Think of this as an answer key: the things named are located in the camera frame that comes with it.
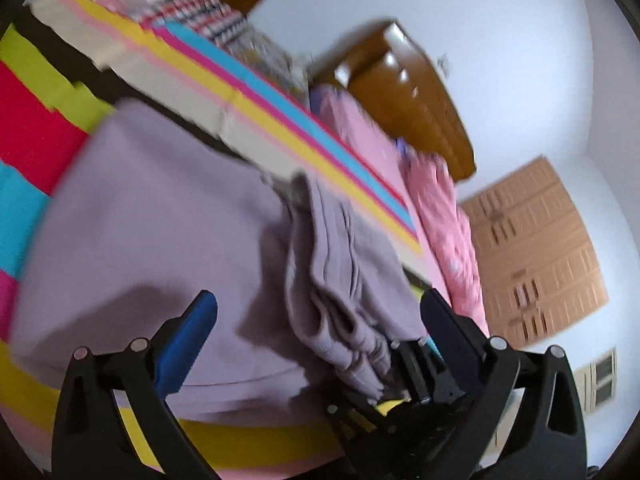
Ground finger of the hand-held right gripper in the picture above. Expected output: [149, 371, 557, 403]
[389, 339, 468, 407]

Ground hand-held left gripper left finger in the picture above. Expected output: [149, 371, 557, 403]
[50, 290, 221, 480]

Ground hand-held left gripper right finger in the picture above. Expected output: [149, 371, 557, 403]
[420, 287, 587, 480]

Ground lilac pants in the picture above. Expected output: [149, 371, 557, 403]
[10, 100, 441, 416]

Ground pink dotted quilt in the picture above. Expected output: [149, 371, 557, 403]
[310, 84, 491, 338]

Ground light brown wooden wardrobe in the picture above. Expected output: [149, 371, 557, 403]
[457, 156, 611, 351]

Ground window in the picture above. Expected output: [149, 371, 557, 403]
[572, 347, 618, 416]

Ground glossy brown wooden cabinet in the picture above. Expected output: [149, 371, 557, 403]
[312, 20, 478, 183]

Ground colourful striped blanket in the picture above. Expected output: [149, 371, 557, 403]
[0, 0, 436, 476]

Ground grey patterned cloth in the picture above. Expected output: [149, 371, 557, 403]
[225, 30, 313, 106]

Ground striped cloth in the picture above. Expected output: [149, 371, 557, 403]
[145, 0, 251, 51]

